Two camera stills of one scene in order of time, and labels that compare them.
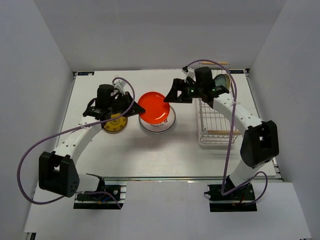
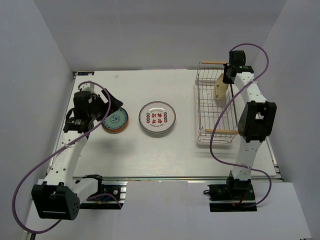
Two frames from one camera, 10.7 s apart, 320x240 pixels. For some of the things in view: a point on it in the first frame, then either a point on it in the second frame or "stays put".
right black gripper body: (191, 91) -> (227, 80)
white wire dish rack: (214, 129) stays put
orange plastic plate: (157, 111) -> (116, 130)
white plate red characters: (161, 127) stays put
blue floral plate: (220, 79) -> (117, 120)
